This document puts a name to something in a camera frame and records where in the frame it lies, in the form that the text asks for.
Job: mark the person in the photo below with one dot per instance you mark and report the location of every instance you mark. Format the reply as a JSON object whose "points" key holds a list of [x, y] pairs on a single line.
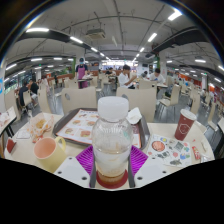
{"points": [[22, 95], [156, 77], [33, 88], [125, 79], [81, 71]]}

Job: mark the group of beige chairs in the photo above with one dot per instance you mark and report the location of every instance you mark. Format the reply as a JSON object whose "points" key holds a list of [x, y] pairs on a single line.
{"points": [[171, 96]]}

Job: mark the red paper cup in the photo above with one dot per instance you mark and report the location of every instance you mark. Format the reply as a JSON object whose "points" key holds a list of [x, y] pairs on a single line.
{"points": [[184, 125]]}

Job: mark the small red sauce packet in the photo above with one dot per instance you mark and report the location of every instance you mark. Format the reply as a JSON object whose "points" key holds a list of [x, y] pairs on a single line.
{"points": [[196, 152]]}

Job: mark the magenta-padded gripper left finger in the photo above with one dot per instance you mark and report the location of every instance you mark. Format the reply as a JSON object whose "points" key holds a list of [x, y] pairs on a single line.
{"points": [[71, 170]]}

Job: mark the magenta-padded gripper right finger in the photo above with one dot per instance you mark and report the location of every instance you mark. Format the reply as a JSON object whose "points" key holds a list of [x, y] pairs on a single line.
{"points": [[151, 170]]}

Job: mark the crumpled food wrapper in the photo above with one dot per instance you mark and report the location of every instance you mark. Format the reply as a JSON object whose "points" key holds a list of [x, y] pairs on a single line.
{"points": [[40, 126]]}

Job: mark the group of ceiling lights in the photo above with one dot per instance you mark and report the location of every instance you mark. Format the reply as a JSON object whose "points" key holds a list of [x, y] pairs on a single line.
{"points": [[175, 15]]}

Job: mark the clear white-capped drink bottle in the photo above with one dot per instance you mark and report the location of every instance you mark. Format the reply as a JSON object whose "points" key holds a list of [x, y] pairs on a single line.
{"points": [[111, 140]]}

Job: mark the ceiling air conditioner unit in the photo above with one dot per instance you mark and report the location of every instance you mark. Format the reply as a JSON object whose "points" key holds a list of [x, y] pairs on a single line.
{"points": [[95, 34]]}

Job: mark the white canteen table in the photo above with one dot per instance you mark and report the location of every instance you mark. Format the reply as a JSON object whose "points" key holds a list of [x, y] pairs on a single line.
{"points": [[220, 125], [6, 116]]}

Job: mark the white paper napkin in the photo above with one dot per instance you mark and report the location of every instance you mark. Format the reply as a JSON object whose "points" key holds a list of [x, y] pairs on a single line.
{"points": [[134, 116]]}

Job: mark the white receipt paper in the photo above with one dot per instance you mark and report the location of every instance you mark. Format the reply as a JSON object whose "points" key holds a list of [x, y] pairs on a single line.
{"points": [[22, 134]]}

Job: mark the colourful sticker sheet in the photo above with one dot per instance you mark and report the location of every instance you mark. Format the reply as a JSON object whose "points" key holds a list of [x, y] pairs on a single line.
{"points": [[170, 150]]}

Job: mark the red wallet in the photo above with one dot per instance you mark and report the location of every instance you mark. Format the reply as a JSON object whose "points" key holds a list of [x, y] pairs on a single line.
{"points": [[11, 145]]}

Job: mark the beige chair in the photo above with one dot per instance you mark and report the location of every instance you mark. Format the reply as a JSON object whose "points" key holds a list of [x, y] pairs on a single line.
{"points": [[78, 100], [140, 101]]}

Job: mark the dark food tray with liner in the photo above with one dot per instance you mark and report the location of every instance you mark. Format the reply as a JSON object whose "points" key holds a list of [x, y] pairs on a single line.
{"points": [[78, 126]]}

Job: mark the pale yellow mug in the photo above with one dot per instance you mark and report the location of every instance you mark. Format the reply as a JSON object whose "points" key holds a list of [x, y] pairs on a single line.
{"points": [[51, 156]]}

